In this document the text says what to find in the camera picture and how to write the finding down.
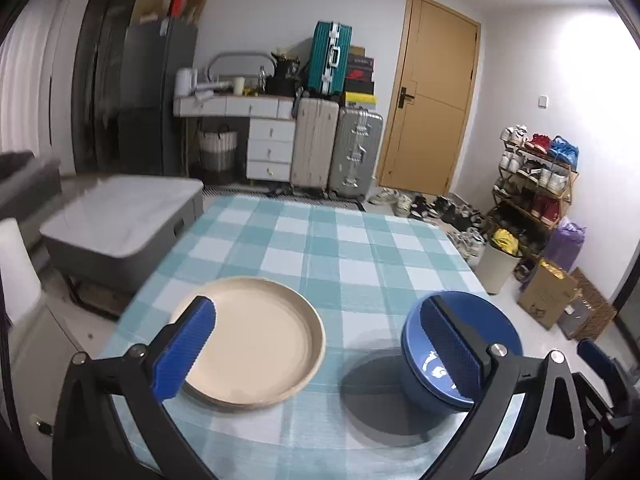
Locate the teal suitcase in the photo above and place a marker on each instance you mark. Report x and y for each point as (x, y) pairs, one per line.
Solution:
(328, 58)

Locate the wooden door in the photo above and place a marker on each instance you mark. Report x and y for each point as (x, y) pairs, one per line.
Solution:
(431, 100)

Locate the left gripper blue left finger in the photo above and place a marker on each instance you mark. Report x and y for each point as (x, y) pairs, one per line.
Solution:
(176, 347)

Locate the beige suitcase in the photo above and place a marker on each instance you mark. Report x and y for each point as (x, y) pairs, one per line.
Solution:
(315, 131)

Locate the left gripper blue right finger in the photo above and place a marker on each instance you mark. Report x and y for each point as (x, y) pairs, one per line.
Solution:
(462, 350)

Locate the woven laundry basket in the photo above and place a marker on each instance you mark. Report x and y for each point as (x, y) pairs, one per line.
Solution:
(217, 155)

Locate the beige round plate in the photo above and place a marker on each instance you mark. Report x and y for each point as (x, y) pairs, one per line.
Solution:
(267, 343)

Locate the oval mirror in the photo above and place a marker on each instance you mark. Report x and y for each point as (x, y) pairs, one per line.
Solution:
(253, 66)

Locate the wooden shoe rack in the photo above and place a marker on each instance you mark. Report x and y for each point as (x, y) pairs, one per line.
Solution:
(532, 195)

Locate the white curtain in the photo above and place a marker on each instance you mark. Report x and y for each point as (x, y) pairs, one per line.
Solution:
(27, 56)

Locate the purple bag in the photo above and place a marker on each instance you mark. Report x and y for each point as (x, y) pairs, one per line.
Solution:
(565, 244)

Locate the dark glass cabinet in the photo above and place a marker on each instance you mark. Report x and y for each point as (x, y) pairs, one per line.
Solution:
(96, 85)

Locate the grey sofa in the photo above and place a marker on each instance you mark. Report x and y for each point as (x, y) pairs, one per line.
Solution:
(28, 182)

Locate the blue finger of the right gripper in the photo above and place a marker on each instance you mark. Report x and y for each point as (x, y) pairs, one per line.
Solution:
(604, 366)

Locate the cardboard box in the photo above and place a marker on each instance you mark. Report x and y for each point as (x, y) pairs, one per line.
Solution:
(548, 293)

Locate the silver suitcase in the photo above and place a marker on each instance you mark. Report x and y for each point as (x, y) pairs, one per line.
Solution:
(356, 144)

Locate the white drawer desk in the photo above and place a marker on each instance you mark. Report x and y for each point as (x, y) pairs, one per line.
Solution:
(265, 127)

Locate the blue bowl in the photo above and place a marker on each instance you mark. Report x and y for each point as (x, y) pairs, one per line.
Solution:
(424, 378)

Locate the beige trash bin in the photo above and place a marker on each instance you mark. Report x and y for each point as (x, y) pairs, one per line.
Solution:
(494, 267)

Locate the dark refrigerator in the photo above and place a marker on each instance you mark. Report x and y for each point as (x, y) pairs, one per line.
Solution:
(149, 135)

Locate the stacked shoe boxes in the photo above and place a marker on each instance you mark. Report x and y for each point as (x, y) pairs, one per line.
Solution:
(359, 86)

